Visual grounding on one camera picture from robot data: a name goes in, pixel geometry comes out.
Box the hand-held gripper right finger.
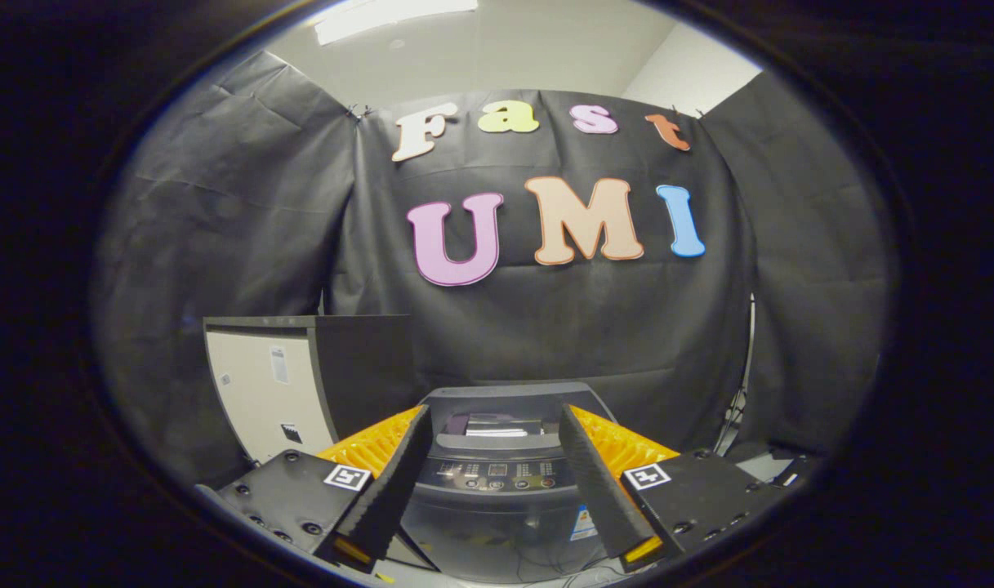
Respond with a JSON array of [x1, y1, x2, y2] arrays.
[[558, 403, 791, 572]]

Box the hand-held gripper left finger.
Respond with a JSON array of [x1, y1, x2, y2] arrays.
[[194, 404, 433, 574]]

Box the dark grey washing machine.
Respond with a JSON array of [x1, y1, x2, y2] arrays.
[[382, 381, 630, 586]]

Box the dark cabinet with beige door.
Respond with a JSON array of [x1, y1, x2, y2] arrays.
[[203, 314, 439, 572]]

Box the black box on floor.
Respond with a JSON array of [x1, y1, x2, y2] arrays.
[[725, 441, 822, 492]]

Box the black backdrop cloth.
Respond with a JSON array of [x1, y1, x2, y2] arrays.
[[92, 49, 899, 484]]

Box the hanging black cables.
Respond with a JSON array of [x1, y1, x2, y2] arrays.
[[711, 292, 759, 457]]

